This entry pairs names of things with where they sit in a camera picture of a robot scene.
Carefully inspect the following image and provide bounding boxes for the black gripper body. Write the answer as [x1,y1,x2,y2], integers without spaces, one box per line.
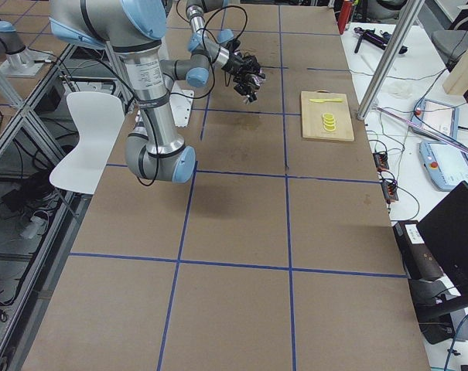
[227,53,261,76]
[234,75,261,97]

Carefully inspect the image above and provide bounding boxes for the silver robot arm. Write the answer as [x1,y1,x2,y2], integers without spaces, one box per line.
[186,1,265,80]
[50,1,265,183]

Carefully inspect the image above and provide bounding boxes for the yellow plastic knife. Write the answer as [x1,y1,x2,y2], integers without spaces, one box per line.
[309,98,343,104]

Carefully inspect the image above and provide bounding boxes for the bamboo cutting board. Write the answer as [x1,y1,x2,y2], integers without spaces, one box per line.
[300,91,354,142]

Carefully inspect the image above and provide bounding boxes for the red thermos bottle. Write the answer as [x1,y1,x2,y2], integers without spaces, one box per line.
[337,0,354,35]

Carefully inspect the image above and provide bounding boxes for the white plastic chair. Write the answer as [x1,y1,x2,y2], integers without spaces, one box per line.
[50,91,125,195]

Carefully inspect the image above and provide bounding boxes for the white crumpled cloth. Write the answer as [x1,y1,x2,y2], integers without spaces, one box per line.
[383,82,412,100]

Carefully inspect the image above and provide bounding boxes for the teach pendant with red button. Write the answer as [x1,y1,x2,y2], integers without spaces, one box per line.
[411,98,459,139]

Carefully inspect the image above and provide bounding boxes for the grey office chair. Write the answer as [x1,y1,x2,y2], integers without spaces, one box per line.
[432,4,468,66]

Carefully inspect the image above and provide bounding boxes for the black monitor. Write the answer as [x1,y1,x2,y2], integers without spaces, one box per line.
[418,181,468,294]

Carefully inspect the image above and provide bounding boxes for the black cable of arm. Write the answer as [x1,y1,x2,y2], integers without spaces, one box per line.
[202,4,248,97]
[61,57,157,187]

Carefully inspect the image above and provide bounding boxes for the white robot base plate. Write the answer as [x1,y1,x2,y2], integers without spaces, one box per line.
[169,82,195,128]

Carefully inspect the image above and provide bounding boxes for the aluminium frame post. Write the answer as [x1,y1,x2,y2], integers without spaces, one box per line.
[357,0,425,121]

